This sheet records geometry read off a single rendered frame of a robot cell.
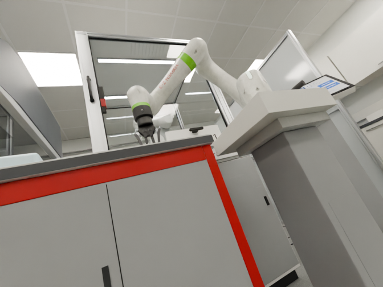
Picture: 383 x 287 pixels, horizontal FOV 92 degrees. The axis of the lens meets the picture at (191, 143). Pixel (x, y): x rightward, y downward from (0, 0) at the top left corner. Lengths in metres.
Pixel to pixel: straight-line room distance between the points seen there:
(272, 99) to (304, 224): 0.46
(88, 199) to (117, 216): 0.07
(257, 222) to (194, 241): 0.86
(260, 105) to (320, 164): 0.32
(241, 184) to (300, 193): 0.59
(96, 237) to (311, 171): 0.67
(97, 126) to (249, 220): 1.08
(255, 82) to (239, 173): 0.64
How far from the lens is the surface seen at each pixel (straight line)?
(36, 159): 0.56
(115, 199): 0.47
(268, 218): 1.37
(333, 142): 1.60
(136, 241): 0.46
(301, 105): 0.76
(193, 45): 1.15
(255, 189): 1.36
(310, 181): 0.74
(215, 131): 0.95
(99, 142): 1.17
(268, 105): 0.64
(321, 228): 0.79
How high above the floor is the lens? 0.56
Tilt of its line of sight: 19 degrees up
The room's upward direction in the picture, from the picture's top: 19 degrees counter-clockwise
